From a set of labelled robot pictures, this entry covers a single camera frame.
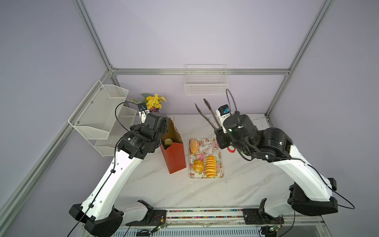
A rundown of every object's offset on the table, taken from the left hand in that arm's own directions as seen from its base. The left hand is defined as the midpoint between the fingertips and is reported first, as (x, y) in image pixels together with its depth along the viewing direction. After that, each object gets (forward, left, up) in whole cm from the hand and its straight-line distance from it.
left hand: (149, 126), depth 66 cm
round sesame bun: (+10, -21, -31) cm, 38 cm away
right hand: (-5, -31, +2) cm, 32 cm away
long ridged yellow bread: (-4, -31, -32) cm, 45 cm away
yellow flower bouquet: (+26, +4, -7) cm, 27 cm away
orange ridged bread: (+8, -4, -25) cm, 27 cm away
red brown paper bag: (-4, -10, -12) cm, 16 cm away
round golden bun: (-4, -24, -32) cm, 40 cm away
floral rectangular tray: (+1, -28, -34) cm, 44 cm away
